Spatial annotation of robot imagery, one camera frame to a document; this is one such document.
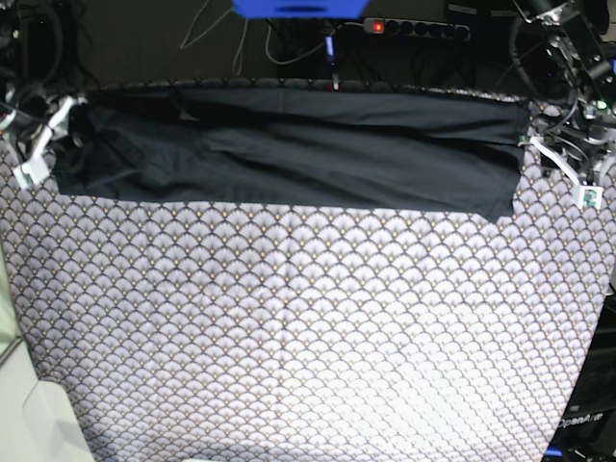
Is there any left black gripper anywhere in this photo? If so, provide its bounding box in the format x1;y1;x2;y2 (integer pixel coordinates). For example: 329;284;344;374
533;119;611;178

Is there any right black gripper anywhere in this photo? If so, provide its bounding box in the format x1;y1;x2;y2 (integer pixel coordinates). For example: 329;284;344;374
52;103;96;149

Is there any dark navy T-shirt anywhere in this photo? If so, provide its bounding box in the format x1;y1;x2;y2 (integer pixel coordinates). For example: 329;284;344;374
54;88;529;221

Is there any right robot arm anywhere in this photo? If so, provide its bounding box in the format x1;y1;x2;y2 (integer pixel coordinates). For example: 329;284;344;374
1;1;98;156

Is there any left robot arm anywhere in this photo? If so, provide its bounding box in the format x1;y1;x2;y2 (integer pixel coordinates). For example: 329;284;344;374
509;1;615;187

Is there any blue box at top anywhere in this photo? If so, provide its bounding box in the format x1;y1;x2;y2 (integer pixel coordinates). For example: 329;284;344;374
232;0;369;19

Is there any fan-patterned grey tablecloth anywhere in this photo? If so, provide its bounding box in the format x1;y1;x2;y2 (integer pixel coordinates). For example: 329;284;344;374
1;79;615;461

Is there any black OpenArm base box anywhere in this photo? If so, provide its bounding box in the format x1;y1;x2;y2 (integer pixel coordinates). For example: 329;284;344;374
543;293;615;461

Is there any white cabinet corner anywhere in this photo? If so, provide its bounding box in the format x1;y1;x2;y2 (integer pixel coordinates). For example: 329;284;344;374
1;265;93;461

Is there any black power strip red switch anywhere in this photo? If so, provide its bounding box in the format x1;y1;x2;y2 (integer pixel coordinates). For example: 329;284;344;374
362;17;471;42

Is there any grey cable loop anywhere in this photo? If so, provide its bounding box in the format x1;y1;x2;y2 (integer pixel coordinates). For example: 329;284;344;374
264;18;328;66

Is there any blue clamp handle centre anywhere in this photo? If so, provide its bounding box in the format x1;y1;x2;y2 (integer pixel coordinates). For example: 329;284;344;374
324;35;335;68

